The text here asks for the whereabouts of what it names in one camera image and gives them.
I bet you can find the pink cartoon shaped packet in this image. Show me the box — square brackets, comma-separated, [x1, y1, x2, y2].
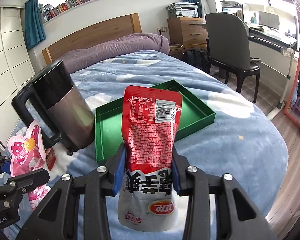
[7, 119, 52, 210]

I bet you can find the large red white snack pouch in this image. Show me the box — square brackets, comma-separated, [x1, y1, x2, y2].
[118, 85, 182, 232]

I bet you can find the dark red noodle snack packet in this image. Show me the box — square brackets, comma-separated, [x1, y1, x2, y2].
[45, 147, 57, 171]

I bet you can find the green tray box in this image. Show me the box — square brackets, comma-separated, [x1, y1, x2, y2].
[95, 80, 216, 165]

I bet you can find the blue cloud blanket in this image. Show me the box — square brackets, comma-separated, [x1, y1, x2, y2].
[0, 49, 289, 240]

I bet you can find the brown black electric kettle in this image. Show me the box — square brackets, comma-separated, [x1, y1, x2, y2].
[12, 60, 94, 154]

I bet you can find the white wardrobe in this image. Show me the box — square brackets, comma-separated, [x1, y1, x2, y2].
[0, 7, 35, 150]

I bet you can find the black backpack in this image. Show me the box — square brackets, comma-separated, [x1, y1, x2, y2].
[184, 49, 211, 74]

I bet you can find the grey office chair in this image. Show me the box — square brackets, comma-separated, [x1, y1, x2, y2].
[205, 12, 262, 102]

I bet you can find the wooden drawer cabinet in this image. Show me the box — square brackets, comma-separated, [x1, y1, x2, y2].
[167, 17, 208, 59]

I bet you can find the teal curtain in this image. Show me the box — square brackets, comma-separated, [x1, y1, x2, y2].
[24, 0, 46, 50]

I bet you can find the purple duvet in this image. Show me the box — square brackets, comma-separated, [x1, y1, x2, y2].
[59, 33, 170, 74]

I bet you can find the wooden headboard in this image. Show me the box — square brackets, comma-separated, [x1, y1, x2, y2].
[42, 13, 142, 65]

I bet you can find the grey printer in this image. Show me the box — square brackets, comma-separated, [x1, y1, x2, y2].
[166, 3, 199, 18]

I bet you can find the white desk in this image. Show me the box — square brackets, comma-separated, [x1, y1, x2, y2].
[248, 24, 298, 109]

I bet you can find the wall power socket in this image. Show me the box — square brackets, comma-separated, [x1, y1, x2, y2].
[157, 26, 168, 33]

